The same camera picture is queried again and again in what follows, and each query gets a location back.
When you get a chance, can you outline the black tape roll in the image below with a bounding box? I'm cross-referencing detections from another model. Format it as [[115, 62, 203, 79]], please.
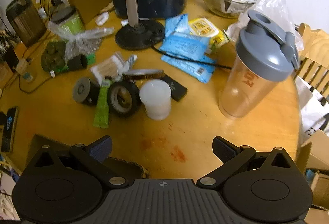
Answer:
[[107, 81, 141, 118]]

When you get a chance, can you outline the bag of cotton swabs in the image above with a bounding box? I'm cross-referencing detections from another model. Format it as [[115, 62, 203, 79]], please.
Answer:
[[90, 52, 129, 83]]

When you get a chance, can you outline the black kettle base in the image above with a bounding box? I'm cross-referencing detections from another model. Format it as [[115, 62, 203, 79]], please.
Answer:
[[115, 18, 165, 50]]

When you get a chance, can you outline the clear shaker bottle grey lid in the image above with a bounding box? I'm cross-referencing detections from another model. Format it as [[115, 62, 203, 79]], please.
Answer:
[[218, 9, 300, 119]]

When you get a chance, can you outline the small black box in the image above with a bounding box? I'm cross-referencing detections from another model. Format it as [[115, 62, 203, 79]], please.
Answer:
[[162, 74, 188, 102]]

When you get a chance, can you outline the knotted clear plastic bag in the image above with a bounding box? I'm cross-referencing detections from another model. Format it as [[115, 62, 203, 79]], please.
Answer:
[[49, 21, 115, 60]]

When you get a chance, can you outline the black kettle base cable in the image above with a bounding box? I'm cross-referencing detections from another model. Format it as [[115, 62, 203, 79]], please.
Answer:
[[152, 44, 232, 69]]

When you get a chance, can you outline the black phone stand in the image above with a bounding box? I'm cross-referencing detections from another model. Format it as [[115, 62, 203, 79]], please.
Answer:
[[5, 47, 20, 73]]

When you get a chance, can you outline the cardboard box on floor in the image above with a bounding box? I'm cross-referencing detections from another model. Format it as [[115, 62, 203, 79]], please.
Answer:
[[301, 130, 329, 209]]

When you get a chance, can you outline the silver tube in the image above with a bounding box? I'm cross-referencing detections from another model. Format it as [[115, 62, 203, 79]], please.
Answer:
[[127, 54, 138, 70]]

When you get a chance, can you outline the yellow wipes pack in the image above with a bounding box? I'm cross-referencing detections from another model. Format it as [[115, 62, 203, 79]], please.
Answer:
[[189, 18, 230, 53]]

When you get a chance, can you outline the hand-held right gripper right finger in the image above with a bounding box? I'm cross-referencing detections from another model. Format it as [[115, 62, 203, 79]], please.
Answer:
[[197, 136, 296, 188]]

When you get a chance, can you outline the large clear plastic bag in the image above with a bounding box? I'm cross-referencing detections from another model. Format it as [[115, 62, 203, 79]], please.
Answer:
[[226, 0, 304, 45]]

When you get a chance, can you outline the small white clip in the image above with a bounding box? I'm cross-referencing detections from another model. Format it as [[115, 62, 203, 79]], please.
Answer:
[[95, 12, 110, 25]]

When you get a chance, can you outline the glass bowl of clutter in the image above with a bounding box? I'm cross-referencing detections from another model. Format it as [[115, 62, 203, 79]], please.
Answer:
[[199, 0, 257, 19]]

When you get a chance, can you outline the steel electric kettle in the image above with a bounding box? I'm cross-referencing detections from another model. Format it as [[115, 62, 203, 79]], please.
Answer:
[[6, 0, 47, 47]]

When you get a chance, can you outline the green sachet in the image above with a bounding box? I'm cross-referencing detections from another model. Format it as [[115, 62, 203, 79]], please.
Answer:
[[93, 80, 112, 129]]

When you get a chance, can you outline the light blue wipes pack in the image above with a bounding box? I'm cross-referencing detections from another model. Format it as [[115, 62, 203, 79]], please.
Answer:
[[164, 14, 191, 37]]

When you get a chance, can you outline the brown kiwi fruit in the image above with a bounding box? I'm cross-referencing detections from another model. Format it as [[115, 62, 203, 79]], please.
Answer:
[[214, 42, 239, 68]]

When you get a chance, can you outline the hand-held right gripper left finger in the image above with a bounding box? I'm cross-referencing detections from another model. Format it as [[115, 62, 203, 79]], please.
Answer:
[[33, 136, 128, 188]]

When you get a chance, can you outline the black smartphone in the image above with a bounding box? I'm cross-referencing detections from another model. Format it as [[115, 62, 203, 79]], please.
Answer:
[[1, 106, 20, 154]]

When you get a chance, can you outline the white translucent plastic cup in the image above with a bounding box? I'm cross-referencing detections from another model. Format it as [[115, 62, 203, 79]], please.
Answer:
[[139, 80, 172, 121]]

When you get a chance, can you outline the green mesh bag of kiwis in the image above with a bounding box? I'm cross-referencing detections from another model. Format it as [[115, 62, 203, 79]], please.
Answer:
[[41, 40, 95, 75]]

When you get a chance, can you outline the green jar with black lid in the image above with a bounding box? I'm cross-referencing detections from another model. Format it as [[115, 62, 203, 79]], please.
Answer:
[[50, 6, 85, 34]]

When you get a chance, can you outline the white paper bag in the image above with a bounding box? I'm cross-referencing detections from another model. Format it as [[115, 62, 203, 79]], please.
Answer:
[[295, 76, 329, 142]]

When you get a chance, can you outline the round wooden desktop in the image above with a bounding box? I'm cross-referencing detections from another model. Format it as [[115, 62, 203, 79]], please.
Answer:
[[0, 0, 302, 181]]

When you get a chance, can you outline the wooden chair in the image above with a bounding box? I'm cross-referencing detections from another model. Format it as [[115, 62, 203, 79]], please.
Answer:
[[293, 22, 329, 86]]

